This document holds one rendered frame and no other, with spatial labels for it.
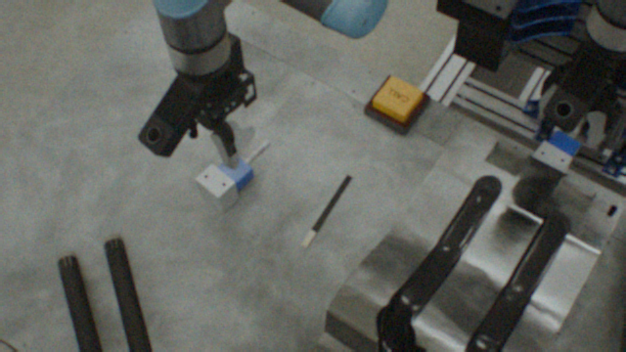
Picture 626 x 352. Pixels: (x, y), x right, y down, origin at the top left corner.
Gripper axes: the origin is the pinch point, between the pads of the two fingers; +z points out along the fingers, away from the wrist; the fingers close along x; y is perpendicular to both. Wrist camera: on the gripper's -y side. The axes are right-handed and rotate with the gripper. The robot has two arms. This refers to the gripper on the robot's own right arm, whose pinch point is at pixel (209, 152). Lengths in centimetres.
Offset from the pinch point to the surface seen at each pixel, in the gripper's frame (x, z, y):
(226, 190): -2.5, 7.5, -0.5
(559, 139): -35, 8, 40
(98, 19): 113, 92, 44
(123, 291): -3.1, 7.8, -21.4
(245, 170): -1.6, 8.7, 4.2
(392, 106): -10.9, 8.9, 28.3
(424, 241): -30.4, 4.4, 10.8
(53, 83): 104, 92, 18
